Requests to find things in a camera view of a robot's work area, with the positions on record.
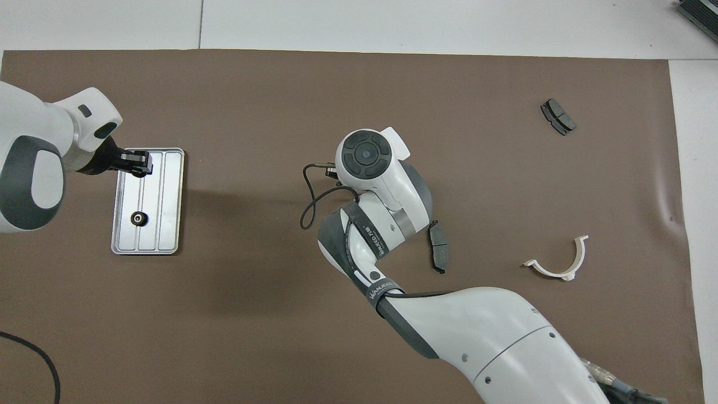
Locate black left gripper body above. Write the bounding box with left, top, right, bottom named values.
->
left=84, top=137, right=121, bottom=176

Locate silver metal tray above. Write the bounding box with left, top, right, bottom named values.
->
left=111, top=148, right=185, bottom=255

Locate brown table mat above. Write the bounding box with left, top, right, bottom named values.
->
left=0, top=49, right=706, bottom=404

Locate slim dark grey brake pad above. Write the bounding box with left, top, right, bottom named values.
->
left=427, top=221, right=449, bottom=275

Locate wide dark grey brake pad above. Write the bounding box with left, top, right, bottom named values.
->
left=540, top=98, right=577, bottom=136

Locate grey ribbed device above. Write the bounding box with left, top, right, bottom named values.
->
left=676, top=0, right=718, bottom=43

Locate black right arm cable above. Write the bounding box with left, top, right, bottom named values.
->
left=300, top=163, right=466, bottom=304

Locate black loose floor cable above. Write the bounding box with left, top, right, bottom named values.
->
left=0, top=331, right=61, bottom=404

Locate white semicircular plastic bracket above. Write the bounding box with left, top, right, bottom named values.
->
left=523, top=235, right=590, bottom=281

